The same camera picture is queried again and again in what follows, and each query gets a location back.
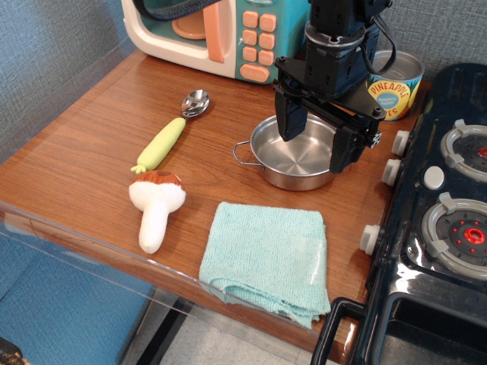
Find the pineapple slices can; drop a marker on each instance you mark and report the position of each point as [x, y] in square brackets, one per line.
[396, 89]

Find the light blue folded towel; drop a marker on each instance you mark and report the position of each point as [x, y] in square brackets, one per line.
[271, 258]

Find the small steel pot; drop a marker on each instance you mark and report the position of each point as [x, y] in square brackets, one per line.
[301, 164]

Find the toy microwave oven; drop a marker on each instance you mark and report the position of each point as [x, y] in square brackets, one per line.
[235, 39]

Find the clear acrylic barrier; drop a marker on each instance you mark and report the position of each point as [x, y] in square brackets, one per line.
[69, 184]

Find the black toy stove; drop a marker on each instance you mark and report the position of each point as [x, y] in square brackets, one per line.
[426, 301]

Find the black table leg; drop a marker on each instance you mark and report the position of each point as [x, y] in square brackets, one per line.
[161, 324]

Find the spoon with green handle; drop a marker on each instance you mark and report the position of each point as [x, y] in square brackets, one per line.
[159, 147]

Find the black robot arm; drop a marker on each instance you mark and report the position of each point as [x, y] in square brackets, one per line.
[345, 17]

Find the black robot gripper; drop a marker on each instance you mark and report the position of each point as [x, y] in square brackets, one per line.
[329, 82]

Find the plush mushroom toy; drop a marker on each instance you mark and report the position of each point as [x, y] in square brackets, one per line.
[156, 194]

